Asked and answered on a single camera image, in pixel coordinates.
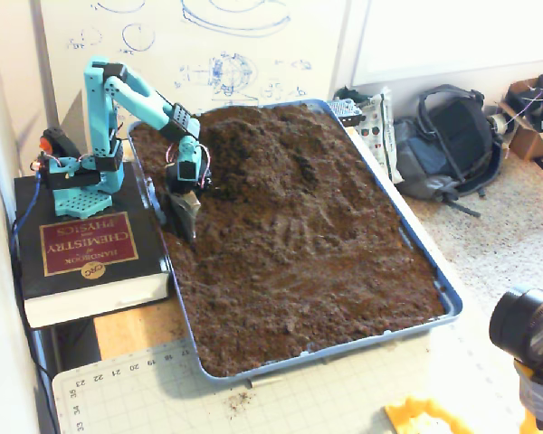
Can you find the brown cardboard box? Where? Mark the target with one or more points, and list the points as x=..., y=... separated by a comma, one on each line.
x=531, y=140

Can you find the blue plastic tray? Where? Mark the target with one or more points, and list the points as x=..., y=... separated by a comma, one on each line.
x=452, y=307

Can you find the black vented electronic box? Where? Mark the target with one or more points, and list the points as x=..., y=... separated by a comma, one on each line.
x=346, y=113

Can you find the teal 3D-printed robot arm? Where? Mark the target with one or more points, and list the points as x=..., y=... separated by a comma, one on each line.
x=140, y=97

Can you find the black chemistry physics handbook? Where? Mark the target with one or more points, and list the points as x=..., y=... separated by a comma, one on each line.
x=86, y=280

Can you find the grey black backpack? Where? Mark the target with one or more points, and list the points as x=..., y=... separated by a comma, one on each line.
x=457, y=135

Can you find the whiteboard with blue drawings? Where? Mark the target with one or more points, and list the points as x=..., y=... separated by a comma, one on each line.
x=172, y=45

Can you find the brown soil pile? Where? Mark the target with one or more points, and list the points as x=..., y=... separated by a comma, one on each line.
x=289, y=235

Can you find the yellow camera stand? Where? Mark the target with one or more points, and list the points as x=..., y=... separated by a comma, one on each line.
x=527, y=407

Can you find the yellow printed plastic part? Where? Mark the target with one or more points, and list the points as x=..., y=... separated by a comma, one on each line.
x=416, y=411

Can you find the pale green cutting mat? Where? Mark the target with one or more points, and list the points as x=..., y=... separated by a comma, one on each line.
x=298, y=402

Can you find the white cylindrical roll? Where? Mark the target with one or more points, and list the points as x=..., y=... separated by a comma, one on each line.
x=498, y=124

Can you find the black camera with lens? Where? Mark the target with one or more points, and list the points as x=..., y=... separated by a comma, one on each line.
x=520, y=321

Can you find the white printed soil bag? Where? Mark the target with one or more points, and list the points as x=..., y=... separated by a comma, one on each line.
x=382, y=135

